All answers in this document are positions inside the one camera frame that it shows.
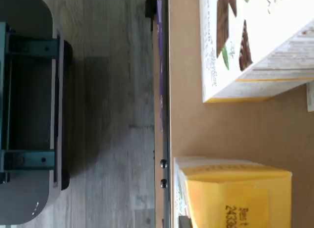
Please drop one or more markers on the white mint cookie box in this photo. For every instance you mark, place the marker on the white mint cookie box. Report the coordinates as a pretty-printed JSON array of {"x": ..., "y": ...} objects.
[
  {"x": 245, "y": 41},
  {"x": 310, "y": 98}
]

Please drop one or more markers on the black metal shelf rack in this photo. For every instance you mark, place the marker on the black metal shelf rack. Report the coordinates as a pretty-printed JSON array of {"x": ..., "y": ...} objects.
[{"x": 162, "y": 188}]

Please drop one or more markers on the small white yellow-top cracker box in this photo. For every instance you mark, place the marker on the small white yellow-top cracker box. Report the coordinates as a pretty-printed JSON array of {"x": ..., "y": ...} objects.
[{"x": 233, "y": 193}]

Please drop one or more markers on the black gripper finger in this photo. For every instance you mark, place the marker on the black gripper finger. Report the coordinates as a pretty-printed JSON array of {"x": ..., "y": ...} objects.
[{"x": 186, "y": 222}]

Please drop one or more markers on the grey robot base cart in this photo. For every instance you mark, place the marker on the grey robot base cart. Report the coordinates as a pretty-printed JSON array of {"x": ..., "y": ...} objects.
[{"x": 32, "y": 103}]

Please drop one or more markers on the wooden shelf board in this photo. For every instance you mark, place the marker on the wooden shelf board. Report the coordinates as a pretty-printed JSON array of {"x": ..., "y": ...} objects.
[{"x": 233, "y": 130}]

